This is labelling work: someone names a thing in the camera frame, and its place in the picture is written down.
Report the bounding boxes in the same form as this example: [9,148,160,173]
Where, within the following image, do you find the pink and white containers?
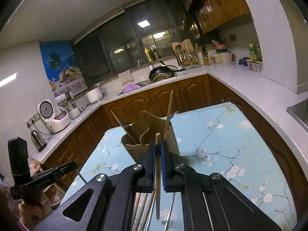
[211,44,234,67]

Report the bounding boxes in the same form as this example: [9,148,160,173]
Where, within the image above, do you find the dish rack with utensils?
[172,39,199,67]

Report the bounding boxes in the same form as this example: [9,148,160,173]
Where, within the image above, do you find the light blue floral tablecloth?
[58,102,298,231]

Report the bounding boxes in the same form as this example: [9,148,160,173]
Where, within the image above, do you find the steel electric kettle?
[30,130,47,152]

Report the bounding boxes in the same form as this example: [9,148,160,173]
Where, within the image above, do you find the steel sink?
[287,99,308,132]

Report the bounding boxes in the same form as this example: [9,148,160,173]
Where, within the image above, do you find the person's left hand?
[18,191,52,230]

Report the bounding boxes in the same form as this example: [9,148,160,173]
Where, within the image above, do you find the silver metal spoon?
[169,111,178,120]

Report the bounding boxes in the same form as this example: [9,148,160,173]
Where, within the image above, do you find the black wok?
[149,61,186,83]

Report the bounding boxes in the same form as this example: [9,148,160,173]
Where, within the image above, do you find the silver metal fork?
[111,111,139,144]

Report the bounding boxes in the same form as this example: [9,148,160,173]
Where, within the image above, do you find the green drink bottle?
[249,43,262,62]

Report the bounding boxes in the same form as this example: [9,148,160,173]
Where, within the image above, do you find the purple plastic basin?
[122,84,141,93]

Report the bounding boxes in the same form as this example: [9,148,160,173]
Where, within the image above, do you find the white pot with lid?
[86,87,103,104]

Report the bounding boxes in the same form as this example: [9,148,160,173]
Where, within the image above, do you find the dark kitchen window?
[73,0,200,86]

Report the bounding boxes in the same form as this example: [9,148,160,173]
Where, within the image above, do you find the wooden base cabinets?
[41,74,308,198]

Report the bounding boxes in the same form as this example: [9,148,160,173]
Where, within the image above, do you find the tropical fruit poster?
[40,41,88,97]

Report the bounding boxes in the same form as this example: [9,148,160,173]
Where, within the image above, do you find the wooden upper cabinets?
[182,0,251,34]

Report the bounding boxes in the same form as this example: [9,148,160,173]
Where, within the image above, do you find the wooden utensil holder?
[121,110,180,162]

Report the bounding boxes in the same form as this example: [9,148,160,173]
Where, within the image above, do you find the small white cooker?
[66,103,81,119]

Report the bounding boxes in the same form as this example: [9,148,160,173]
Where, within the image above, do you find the white rice cooker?
[37,99,71,133]

